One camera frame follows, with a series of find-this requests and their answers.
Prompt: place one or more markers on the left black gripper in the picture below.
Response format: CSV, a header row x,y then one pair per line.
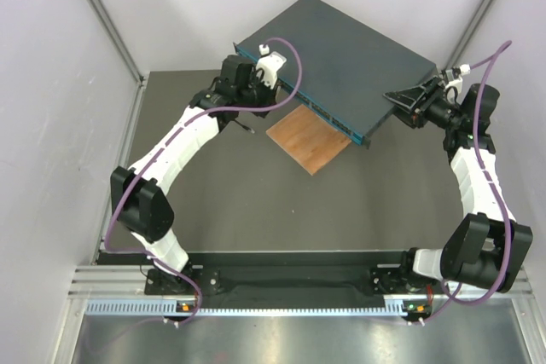
x,y
270,94

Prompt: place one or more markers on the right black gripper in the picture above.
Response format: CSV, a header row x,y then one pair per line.
x,y
419,99

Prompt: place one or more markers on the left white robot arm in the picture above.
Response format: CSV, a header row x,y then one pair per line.
x,y
139,192

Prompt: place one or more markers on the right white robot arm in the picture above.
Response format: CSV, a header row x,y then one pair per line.
x,y
488,247

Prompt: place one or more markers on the wooden board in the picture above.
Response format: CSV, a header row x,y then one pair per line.
x,y
308,139

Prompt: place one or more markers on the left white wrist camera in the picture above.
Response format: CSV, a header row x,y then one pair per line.
x,y
269,65

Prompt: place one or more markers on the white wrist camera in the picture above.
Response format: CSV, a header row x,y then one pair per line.
x,y
453,77
269,65

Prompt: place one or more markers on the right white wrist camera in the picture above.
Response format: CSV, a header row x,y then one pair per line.
x,y
453,77

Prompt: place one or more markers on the blue network switch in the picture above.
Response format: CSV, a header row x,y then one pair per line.
x,y
341,67

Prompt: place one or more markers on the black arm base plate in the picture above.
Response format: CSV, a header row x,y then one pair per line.
x,y
292,279

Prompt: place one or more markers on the slotted cable duct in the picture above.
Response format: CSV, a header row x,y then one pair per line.
x,y
174,308

